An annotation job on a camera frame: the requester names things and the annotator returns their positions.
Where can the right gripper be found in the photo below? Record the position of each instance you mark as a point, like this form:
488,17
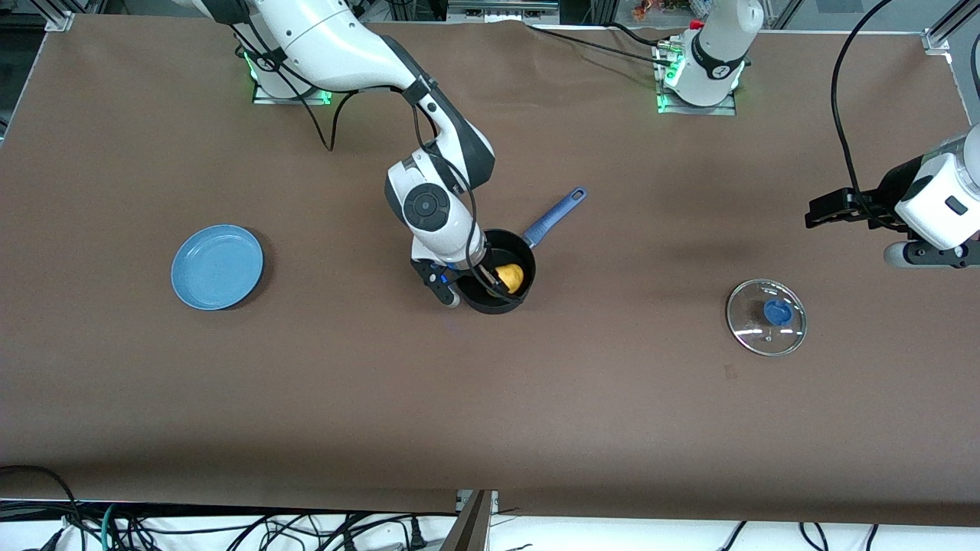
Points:
488,276

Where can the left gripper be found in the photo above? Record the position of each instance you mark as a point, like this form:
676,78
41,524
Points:
880,203

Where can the yellow potato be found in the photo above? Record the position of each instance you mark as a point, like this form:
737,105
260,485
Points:
511,277

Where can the glass lid with blue knob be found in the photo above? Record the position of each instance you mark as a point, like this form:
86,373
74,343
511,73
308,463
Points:
746,329

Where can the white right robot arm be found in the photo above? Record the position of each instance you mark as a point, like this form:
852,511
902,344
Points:
329,38

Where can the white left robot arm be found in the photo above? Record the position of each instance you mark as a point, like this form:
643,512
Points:
716,53

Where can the blue round plate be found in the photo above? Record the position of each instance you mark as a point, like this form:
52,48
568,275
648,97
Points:
218,266

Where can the black power plug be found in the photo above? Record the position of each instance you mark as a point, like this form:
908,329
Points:
416,533

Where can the colourful background objects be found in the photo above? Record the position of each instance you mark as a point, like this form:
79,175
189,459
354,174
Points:
651,9

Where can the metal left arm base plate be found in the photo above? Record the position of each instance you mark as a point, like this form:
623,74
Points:
720,109

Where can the aluminium frame profile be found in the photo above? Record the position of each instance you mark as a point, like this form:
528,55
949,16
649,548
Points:
938,34
55,15

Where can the metal table bracket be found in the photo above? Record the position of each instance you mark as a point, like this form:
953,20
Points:
475,524

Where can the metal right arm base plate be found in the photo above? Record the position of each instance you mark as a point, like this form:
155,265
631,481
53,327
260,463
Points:
295,100

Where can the aluminium frame crossbar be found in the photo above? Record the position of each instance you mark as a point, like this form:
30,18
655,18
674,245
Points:
501,9

